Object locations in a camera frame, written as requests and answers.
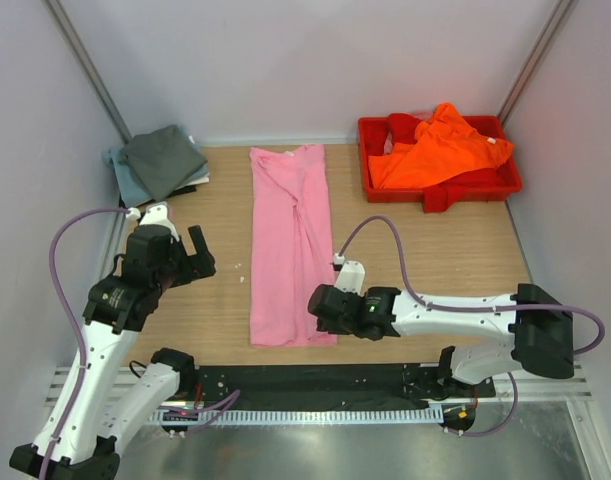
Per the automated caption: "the pink t-shirt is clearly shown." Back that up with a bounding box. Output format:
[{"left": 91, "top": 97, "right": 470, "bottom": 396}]
[{"left": 249, "top": 145, "right": 337, "bottom": 347}]

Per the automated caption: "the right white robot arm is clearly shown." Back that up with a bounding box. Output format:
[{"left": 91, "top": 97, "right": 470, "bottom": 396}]
[{"left": 308, "top": 284, "right": 574, "bottom": 396}]

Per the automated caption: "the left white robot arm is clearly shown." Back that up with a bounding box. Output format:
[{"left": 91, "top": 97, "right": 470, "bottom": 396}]
[{"left": 9, "top": 223, "right": 216, "bottom": 479}]

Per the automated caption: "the light blue folded t-shirt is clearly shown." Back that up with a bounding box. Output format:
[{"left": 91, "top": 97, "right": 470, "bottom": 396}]
[{"left": 102, "top": 147, "right": 152, "bottom": 208}]

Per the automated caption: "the black folded t-shirt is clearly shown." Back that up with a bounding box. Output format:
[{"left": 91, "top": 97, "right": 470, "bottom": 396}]
[{"left": 167, "top": 184, "right": 197, "bottom": 199}]

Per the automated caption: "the grey folded t-shirt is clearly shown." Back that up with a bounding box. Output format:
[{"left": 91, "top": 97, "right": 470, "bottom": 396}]
[{"left": 119, "top": 125, "right": 208, "bottom": 201}]

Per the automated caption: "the orange t-shirt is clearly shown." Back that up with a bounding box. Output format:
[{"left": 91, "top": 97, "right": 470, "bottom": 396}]
[{"left": 367, "top": 103, "right": 514, "bottom": 189}]

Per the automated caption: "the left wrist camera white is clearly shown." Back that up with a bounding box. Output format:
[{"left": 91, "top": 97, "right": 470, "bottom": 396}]
[{"left": 124, "top": 201, "right": 180, "bottom": 240}]

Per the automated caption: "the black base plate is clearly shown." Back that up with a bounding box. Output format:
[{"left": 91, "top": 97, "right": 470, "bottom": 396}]
[{"left": 171, "top": 363, "right": 496, "bottom": 412}]

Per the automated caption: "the white slotted cable duct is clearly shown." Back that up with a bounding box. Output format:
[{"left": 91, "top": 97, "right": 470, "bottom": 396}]
[{"left": 144, "top": 405, "right": 444, "bottom": 427}]

